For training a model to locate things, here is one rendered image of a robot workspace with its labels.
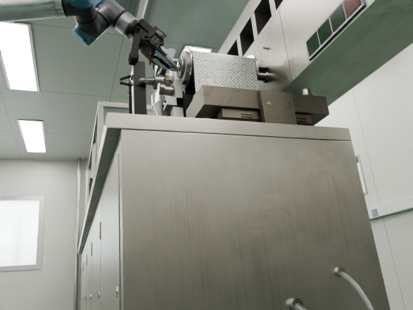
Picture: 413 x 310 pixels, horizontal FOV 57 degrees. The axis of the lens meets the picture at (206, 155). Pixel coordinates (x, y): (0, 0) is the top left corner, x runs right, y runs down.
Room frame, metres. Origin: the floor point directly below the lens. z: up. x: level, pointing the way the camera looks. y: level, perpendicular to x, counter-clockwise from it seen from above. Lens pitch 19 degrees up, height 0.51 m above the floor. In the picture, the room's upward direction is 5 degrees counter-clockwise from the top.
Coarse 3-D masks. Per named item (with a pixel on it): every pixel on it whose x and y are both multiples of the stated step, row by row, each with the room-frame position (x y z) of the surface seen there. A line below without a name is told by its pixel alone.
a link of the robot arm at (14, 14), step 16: (0, 0) 0.90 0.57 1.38; (16, 0) 0.91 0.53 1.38; (32, 0) 0.91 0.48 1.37; (48, 0) 0.92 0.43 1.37; (64, 0) 0.92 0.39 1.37; (80, 0) 0.91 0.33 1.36; (0, 16) 0.93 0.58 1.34; (16, 16) 0.94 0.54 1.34; (32, 16) 0.95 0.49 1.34; (48, 16) 0.96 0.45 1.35; (64, 16) 0.97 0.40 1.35; (80, 16) 0.98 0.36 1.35
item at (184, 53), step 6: (186, 54) 1.11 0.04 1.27; (186, 60) 1.11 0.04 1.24; (192, 60) 1.11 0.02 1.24; (186, 66) 1.11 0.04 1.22; (192, 66) 1.12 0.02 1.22; (186, 72) 1.12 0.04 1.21; (192, 72) 1.13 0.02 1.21; (180, 78) 1.19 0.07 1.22; (186, 78) 1.14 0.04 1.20; (192, 78) 1.15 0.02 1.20; (192, 84) 1.19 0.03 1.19
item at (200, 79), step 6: (198, 78) 1.11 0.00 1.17; (204, 78) 1.12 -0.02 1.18; (216, 78) 1.14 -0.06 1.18; (222, 78) 1.14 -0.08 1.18; (228, 78) 1.15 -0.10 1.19; (234, 78) 1.16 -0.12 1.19; (198, 84) 1.11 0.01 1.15; (204, 84) 1.12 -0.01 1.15; (216, 84) 1.13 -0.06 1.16; (222, 84) 1.14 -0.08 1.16; (228, 84) 1.15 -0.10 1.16; (234, 84) 1.16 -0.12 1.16; (240, 84) 1.17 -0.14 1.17; (246, 84) 1.18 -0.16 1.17; (252, 84) 1.18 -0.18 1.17; (198, 90) 1.11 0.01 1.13
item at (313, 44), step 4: (312, 36) 0.99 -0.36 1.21; (316, 36) 0.97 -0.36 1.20; (312, 40) 0.99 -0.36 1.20; (316, 40) 0.98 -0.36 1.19; (308, 44) 1.01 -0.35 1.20; (312, 44) 1.00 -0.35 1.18; (316, 44) 0.98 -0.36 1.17; (308, 48) 1.02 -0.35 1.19; (312, 48) 1.00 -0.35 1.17; (316, 48) 0.98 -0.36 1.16; (312, 52) 1.00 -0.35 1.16
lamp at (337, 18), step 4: (340, 8) 0.86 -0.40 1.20; (336, 12) 0.88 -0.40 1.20; (340, 12) 0.87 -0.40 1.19; (332, 16) 0.90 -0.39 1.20; (336, 16) 0.88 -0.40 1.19; (340, 16) 0.87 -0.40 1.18; (332, 20) 0.90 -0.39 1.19; (336, 20) 0.89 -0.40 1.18; (340, 20) 0.87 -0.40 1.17; (332, 24) 0.90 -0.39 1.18; (336, 24) 0.89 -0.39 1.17; (336, 28) 0.89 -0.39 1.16
